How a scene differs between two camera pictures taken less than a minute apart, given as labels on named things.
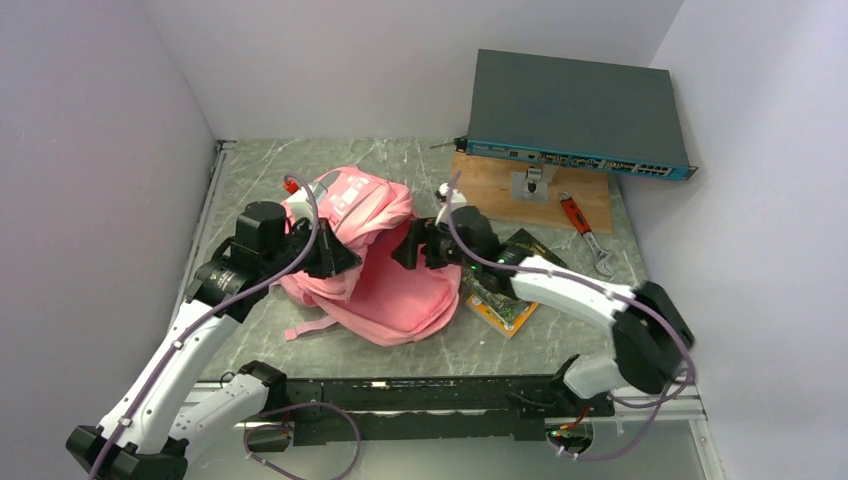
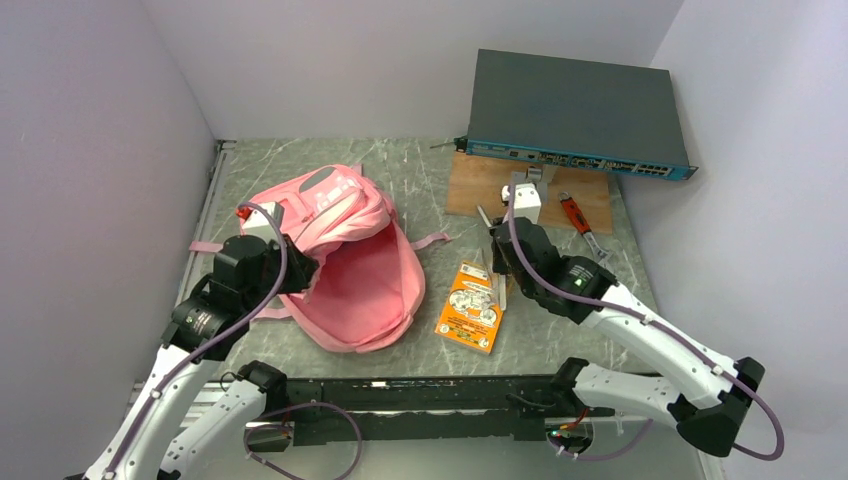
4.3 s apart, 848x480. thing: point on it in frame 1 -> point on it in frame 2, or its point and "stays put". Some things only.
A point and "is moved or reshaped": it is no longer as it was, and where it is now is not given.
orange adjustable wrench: [603, 260] stays put
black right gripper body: [442, 249] -> [526, 285]
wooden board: [487, 181] stays put
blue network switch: [578, 113] stays put
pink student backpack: [374, 301] is moved or reshaped
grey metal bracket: [532, 185] stays put
